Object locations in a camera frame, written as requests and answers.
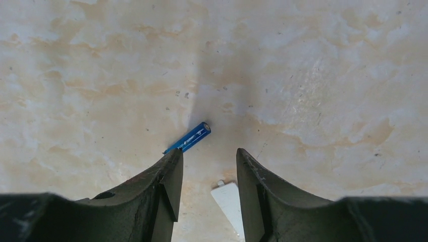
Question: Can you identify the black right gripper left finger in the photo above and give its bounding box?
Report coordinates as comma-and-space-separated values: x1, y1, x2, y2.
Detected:
1, 149, 183, 241

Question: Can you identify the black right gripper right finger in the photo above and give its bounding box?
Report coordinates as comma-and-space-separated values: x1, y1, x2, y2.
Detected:
236, 148, 427, 241

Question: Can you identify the white battery cover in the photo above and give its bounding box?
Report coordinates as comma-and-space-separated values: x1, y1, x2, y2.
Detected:
211, 180, 245, 241

